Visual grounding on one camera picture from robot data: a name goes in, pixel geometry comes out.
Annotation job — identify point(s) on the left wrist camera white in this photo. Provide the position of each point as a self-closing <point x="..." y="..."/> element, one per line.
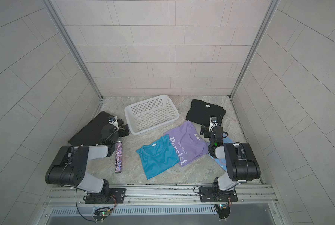
<point x="113" y="120"/>

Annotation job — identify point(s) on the purple glitter tumbler bottle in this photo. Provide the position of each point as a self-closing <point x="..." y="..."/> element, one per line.
<point x="118" y="157"/>

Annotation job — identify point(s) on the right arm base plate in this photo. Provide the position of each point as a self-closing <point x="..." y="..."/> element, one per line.
<point x="207" y="194"/>

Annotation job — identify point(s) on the left green circuit board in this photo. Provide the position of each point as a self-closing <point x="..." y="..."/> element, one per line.
<point x="101" y="214"/>

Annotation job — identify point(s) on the teal t-shirt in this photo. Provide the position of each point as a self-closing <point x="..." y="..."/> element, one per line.
<point x="157" y="157"/>

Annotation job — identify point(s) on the purple Persist t-shirt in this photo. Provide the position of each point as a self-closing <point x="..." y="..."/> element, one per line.
<point x="187" y="143"/>

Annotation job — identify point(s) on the green circuit board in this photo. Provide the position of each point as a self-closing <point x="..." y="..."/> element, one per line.
<point x="101" y="214"/>
<point x="222" y="210"/>

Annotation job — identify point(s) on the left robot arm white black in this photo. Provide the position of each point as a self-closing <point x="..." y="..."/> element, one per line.
<point x="69" y="166"/>

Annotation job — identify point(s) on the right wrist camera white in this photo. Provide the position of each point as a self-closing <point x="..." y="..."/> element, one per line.
<point x="213" y="123"/>

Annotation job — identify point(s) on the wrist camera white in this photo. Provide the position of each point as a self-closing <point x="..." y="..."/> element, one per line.
<point x="113" y="120"/>
<point x="213" y="123"/>

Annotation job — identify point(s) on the black hard case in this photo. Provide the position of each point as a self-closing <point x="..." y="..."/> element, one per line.
<point x="97" y="132"/>

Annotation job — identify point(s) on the light blue t-shirt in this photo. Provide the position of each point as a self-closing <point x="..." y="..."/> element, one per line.
<point x="219" y="161"/>

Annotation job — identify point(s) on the right green circuit board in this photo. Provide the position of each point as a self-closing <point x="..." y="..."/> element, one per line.
<point x="222" y="210"/>

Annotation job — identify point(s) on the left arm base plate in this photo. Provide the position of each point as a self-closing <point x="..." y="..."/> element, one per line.
<point x="114" y="195"/>

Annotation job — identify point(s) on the black t-shirt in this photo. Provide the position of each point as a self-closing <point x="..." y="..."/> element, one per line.
<point x="201" y="112"/>

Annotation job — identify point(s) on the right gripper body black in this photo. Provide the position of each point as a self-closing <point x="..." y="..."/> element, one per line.
<point x="208" y="132"/>

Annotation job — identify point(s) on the white perforated plastic basket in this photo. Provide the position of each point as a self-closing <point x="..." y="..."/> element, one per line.
<point x="151" y="114"/>

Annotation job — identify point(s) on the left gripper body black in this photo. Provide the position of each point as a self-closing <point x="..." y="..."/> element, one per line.
<point x="122" y="130"/>

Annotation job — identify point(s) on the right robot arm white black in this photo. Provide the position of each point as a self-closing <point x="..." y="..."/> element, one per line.
<point x="240" y="161"/>

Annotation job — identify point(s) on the aluminium mounting rail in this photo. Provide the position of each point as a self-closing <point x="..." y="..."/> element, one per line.
<point x="173" y="194"/>

